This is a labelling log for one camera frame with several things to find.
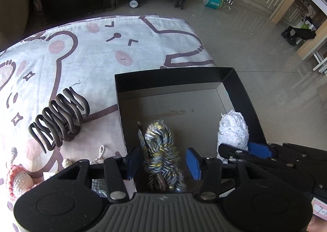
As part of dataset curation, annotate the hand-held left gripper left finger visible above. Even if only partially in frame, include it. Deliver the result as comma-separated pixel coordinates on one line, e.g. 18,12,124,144
52,146,142,203

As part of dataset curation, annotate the grey gold braided hair tie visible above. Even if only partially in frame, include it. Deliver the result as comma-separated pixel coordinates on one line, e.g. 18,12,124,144
137,119,185,193

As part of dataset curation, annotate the black cardboard box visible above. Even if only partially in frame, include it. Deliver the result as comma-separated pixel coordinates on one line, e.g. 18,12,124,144
114,67,267,193

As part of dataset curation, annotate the person's right hand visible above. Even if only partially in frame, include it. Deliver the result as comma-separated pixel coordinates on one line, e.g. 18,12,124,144
308,217,327,232

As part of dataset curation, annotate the white cord loop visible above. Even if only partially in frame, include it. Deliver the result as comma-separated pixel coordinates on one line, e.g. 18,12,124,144
90,145,107,165

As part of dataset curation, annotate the black bag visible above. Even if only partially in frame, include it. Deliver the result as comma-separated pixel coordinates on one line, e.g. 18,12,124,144
281,26,317,46

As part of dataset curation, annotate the pink crochet toy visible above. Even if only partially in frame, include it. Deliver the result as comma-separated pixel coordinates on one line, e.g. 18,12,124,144
6,146,36,200

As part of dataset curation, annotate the printed bear blanket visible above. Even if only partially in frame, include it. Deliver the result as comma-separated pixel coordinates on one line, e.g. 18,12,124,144
0,15,215,232

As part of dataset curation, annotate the light blue knitted piece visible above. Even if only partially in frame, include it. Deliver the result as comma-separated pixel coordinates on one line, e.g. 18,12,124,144
91,178,109,198

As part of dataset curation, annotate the white lace hair tie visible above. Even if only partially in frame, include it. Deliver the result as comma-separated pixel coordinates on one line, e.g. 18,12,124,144
217,110,250,163

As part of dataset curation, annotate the brown hair claw clip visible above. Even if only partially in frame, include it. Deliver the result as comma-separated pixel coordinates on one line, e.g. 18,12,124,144
29,87,90,154

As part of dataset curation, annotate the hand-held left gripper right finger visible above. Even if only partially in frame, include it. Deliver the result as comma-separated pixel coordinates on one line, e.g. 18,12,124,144
186,147,258,203

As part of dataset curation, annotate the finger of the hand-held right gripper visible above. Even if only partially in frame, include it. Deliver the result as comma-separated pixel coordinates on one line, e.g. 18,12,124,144
248,142,284,161
218,143,281,169

